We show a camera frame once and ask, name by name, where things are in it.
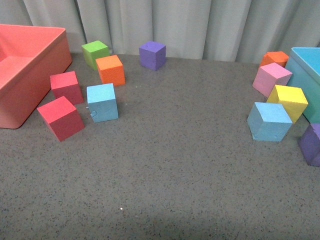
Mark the purple foam cube front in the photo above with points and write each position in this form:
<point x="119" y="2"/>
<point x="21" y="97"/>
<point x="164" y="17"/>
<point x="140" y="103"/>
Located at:
<point x="309" y="144"/>

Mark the red foam cube front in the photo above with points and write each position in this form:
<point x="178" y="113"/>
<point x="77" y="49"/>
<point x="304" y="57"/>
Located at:
<point x="62" y="118"/>

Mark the orange foam cube right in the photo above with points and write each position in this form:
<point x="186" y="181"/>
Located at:
<point x="278" y="57"/>

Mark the light blue foam cube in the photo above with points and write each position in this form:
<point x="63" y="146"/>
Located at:
<point x="268" y="121"/>

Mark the purple foam cube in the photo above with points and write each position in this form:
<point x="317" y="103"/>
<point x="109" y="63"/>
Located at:
<point x="309" y="144"/>
<point x="152" y="55"/>

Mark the orange foam cube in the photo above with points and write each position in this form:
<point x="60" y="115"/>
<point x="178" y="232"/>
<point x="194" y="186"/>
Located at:
<point x="111" y="70"/>
<point x="278" y="57"/>

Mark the orange foam cube left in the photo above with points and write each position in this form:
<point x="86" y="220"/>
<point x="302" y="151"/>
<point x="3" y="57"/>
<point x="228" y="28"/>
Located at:
<point x="111" y="70"/>

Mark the purple foam cube back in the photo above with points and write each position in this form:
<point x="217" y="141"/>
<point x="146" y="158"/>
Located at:
<point x="152" y="55"/>

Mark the cyan plastic bin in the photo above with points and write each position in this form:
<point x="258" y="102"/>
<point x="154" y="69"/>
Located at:
<point x="304" y="63"/>

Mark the yellow foam cube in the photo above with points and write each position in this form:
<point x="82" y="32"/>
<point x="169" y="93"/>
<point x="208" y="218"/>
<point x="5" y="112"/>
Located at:
<point x="292" y="98"/>

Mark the pink plastic bin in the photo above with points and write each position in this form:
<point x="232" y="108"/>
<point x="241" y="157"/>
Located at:
<point x="29" y="55"/>

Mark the grey curtain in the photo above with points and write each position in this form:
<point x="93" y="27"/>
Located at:
<point x="220" y="30"/>

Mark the green foam cube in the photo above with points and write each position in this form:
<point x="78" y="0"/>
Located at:
<point x="94" y="50"/>

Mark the red foam cube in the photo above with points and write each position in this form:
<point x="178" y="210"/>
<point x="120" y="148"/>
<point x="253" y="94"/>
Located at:
<point x="62" y="118"/>
<point x="66" y="84"/>

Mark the pink foam cube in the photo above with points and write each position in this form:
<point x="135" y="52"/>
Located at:
<point x="270" y="75"/>

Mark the red foam cube rear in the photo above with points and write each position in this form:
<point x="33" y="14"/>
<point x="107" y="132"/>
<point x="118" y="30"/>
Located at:
<point x="66" y="84"/>

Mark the light blue cube with dent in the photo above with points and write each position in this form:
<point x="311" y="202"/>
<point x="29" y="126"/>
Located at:
<point x="102" y="104"/>

